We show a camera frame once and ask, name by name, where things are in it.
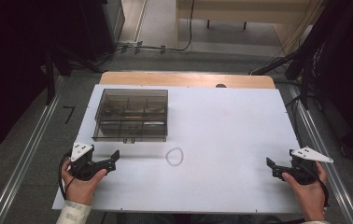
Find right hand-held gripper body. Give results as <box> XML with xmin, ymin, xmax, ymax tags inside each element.
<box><xmin>289</xmin><ymin>147</ymin><xmax>334</xmax><ymax>187</ymax></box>

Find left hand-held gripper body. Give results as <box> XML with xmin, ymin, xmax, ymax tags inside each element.
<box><xmin>68</xmin><ymin>142</ymin><xmax>108</xmax><ymax>182</ymax></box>

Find person's left hand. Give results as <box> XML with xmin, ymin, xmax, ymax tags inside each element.
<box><xmin>60</xmin><ymin>158</ymin><xmax>108</xmax><ymax>206</ymax></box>

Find person's right hand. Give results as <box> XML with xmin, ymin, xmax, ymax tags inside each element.
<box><xmin>281</xmin><ymin>161</ymin><xmax>329</xmax><ymax>222</ymax></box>

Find smoky transparent drawer box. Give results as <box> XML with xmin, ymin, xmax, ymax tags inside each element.
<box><xmin>92</xmin><ymin>88</ymin><xmax>170</xmax><ymax>145</ymax></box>

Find white table cover board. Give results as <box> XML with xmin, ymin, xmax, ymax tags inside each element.
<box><xmin>51</xmin><ymin>83</ymin><xmax>306</xmax><ymax>216</ymax></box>

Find person's dark pants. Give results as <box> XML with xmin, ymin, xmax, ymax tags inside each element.
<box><xmin>117</xmin><ymin>213</ymin><xmax>290</xmax><ymax>224</ymax></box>

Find black metal stand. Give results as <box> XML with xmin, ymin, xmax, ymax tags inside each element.
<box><xmin>42</xmin><ymin>43</ymin><xmax>104</xmax><ymax>105</ymax></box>

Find dark cabinet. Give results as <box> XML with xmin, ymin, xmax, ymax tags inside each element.
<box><xmin>78</xmin><ymin>0</ymin><xmax>126</xmax><ymax>62</ymax></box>

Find light wooden furniture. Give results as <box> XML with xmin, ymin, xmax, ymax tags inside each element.
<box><xmin>175</xmin><ymin>0</ymin><xmax>325</xmax><ymax>57</ymax></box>

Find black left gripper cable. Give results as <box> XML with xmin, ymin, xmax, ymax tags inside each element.
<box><xmin>58</xmin><ymin>150</ymin><xmax>74</xmax><ymax>202</ymax></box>

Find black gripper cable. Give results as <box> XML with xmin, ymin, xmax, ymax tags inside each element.
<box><xmin>302</xmin><ymin>162</ymin><xmax>331</xmax><ymax>208</ymax></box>
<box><xmin>58</xmin><ymin>150</ymin><xmax>74</xmax><ymax>202</ymax></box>

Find metal floor rail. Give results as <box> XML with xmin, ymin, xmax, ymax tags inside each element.
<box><xmin>289</xmin><ymin>85</ymin><xmax>353</xmax><ymax>224</ymax></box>
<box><xmin>0</xmin><ymin>76</ymin><xmax>66</xmax><ymax>224</ymax></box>

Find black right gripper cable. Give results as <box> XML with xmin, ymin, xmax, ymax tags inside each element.
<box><xmin>302</xmin><ymin>162</ymin><xmax>331</xmax><ymax>208</ymax></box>

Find clear bead bracelet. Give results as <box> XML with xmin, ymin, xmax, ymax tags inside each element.
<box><xmin>164</xmin><ymin>147</ymin><xmax>185</xmax><ymax>167</ymax></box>

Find black stand with cables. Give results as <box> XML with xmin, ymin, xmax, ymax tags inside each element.
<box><xmin>248</xmin><ymin>0</ymin><xmax>353</xmax><ymax>110</ymax></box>

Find black floor cable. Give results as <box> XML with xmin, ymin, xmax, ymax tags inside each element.
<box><xmin>115</xmin><ymin>0</ymin><xmax>196</xmax><ymax>53</ymax></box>

